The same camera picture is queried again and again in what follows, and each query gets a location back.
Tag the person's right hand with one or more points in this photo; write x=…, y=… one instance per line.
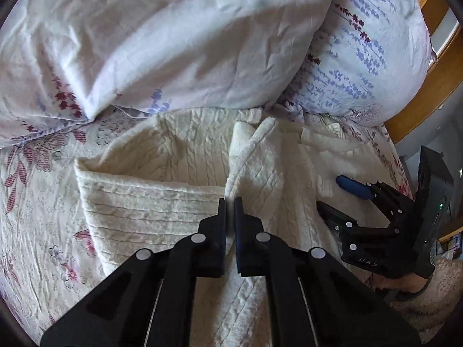
x=411, y=283

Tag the white blue-lavender pillow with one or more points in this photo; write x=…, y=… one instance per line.
x=366, y=62

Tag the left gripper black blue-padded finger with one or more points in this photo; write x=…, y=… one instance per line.
x=358, y=189
x=147, y=300
x=312, y=298

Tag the wooden bed headboard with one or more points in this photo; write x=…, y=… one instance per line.
x=444, y=73

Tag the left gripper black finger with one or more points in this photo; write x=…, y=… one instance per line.
x=340, y=220

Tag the black camera box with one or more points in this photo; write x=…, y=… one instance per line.
x=433, y=196

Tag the cream cable-knit sweater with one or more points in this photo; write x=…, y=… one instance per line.
x=154, y=184

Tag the pale pink floral pillow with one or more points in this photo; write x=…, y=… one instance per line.
x=63, y=62

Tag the floral bed sheet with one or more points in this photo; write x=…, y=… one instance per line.
x=48, y=258

